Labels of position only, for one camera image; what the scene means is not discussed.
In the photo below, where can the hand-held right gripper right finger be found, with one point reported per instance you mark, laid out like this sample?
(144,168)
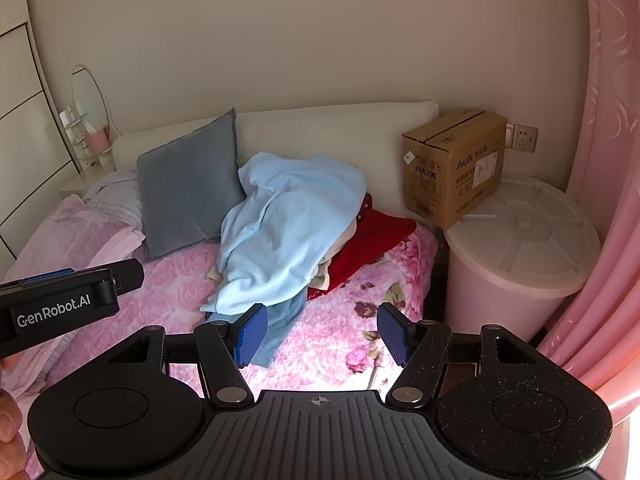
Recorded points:
(392,335)

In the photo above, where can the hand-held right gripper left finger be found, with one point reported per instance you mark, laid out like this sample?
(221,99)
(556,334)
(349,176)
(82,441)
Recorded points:
(252,335)

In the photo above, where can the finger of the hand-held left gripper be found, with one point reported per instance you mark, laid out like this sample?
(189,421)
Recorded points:
(130,275)
(47,276)

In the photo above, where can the light blue sweatshirt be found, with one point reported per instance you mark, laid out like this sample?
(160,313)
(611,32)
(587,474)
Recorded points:
(290,220)

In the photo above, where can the person's left hand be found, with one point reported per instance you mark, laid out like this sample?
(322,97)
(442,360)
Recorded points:
(7,425)

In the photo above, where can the grey-blue garment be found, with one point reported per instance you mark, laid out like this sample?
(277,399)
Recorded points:
(285,320)

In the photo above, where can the light pink quilt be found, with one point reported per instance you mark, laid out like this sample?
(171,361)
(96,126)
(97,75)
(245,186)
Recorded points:
(75,240)

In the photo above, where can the pink floral blanket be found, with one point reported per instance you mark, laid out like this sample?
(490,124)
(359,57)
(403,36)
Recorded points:
(350,285)

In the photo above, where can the striped lavender pillow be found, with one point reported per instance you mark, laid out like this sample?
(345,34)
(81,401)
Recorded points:
(112,195)

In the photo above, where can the beige garment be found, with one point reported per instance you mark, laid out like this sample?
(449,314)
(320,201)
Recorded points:
(324,271)

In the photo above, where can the red garment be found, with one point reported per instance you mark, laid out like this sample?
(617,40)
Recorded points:
(380,240)

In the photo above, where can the white nightstand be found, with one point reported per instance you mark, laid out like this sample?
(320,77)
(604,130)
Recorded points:
(80,182)

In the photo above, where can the grey pillow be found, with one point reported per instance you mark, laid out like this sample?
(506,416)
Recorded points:
(190,195)

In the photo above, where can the pink bin with white lid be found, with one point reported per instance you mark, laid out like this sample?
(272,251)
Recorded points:
(515,270)

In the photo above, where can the cardboard box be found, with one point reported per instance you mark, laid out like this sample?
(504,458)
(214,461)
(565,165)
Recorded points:
(450,175)

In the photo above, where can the oval mirror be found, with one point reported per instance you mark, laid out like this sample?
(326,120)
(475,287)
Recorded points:
(90,100)

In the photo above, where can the white headboard cushion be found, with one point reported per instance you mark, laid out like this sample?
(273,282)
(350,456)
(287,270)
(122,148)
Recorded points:
(320,130)

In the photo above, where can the pink curtain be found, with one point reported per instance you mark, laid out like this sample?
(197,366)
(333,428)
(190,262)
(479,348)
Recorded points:
(610,160)

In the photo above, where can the wall socket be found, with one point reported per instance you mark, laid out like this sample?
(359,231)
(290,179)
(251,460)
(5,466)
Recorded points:
(524,138)

